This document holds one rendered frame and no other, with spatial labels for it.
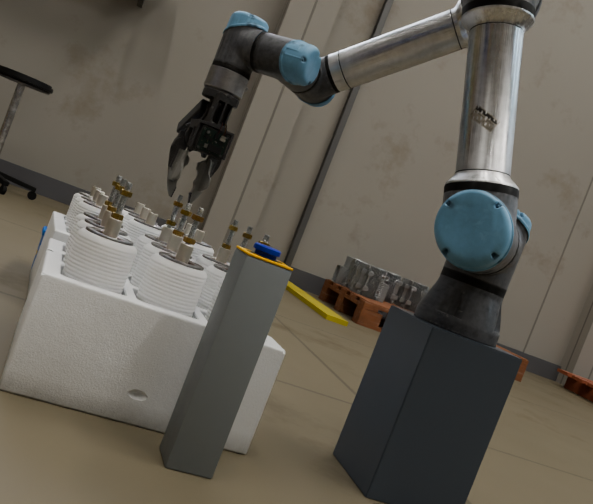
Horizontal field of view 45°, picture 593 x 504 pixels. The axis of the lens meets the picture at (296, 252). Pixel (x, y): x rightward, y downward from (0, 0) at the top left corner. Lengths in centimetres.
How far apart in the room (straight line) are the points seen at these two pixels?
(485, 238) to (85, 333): 61
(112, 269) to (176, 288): 10
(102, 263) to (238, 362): 26
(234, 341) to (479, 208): 41
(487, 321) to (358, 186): 364
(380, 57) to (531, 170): 407
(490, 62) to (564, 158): 438
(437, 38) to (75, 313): 79
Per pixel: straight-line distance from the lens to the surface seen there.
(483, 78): 119
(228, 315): 98
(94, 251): 111
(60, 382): 112
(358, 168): 484
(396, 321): 131
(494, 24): 122
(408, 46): 139
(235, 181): 447
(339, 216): 481
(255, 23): 138
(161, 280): 113
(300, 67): 131
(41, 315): 109
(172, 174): 138
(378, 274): 425
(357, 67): 141
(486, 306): 126
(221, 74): 136
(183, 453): 103
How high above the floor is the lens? 37
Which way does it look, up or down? 2 degrees down
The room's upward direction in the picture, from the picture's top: 21 degrees clockwise
